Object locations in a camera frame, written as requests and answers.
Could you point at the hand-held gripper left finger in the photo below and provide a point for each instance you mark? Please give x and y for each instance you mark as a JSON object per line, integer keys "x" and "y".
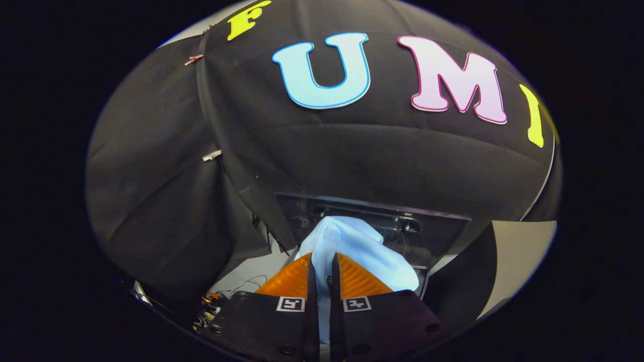
{"x": 312, "y": 322}

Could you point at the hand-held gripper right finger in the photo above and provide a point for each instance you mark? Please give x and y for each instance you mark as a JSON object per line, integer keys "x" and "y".
{"x": 336, "y": 322}

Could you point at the light blue shirt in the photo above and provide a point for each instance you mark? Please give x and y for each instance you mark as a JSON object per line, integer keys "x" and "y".
{"x": 352, "y": 241}

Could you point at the small grey washing machine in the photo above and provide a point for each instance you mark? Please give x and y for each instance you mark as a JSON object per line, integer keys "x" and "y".
{"x": 437, "y": 236}

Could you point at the black backdrop cloth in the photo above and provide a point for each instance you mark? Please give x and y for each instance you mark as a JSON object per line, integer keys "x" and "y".
{"x": 352, "y": 151}

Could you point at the small silver clip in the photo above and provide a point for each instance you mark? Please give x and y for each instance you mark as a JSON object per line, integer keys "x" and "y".
{"x": 212, "y": 155}

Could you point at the small red clip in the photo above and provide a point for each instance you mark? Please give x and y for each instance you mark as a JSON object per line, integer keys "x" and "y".
{"x": 193, "y": 60}

